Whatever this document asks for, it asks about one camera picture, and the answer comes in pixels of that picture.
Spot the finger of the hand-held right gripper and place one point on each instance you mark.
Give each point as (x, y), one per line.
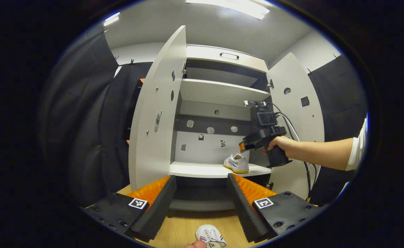
(253, 143)

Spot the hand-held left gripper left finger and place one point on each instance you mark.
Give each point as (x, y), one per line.
(157, 213)

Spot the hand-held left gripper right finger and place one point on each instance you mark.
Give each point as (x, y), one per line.
(243, 210)

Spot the white sneaker shoe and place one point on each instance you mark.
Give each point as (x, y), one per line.
(209, 234)
(238, 165)

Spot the white cabinet door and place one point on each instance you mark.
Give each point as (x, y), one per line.
(147, 155)
(308, 124)

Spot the white shoe cabinet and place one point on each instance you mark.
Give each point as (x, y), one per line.
(209, 155)

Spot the white cabinet shelf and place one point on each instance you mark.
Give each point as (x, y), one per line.
(198, 169)
(215, 91)

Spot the white cabinet drawer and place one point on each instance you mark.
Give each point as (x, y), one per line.
(202, 53)

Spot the black backdrop cloth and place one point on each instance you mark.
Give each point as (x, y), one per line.
(85, 120)
(339, 96)

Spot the long ceiling light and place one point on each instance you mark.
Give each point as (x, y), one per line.
(229, 7)

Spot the small ceiling light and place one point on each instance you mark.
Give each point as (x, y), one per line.
(111, 19)

